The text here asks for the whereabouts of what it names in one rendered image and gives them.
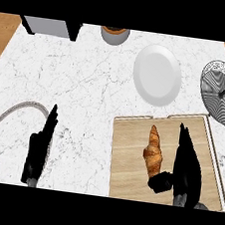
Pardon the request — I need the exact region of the golden brown croissant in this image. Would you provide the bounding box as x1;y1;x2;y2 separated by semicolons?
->
139;123;168;181

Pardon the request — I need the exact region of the grey box appliance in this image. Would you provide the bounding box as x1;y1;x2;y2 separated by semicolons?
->
17;15;84;43

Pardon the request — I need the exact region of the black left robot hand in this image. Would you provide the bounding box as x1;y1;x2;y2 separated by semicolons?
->
20;100;62;188

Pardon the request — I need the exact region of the pale wooden tray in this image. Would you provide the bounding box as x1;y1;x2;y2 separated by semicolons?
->
103;102;225;214

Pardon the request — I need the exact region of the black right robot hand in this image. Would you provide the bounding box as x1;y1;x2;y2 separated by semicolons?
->
144;119;211;210

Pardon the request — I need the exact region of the white oval plate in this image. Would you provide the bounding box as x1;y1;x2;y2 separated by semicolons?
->
127;42;187;111

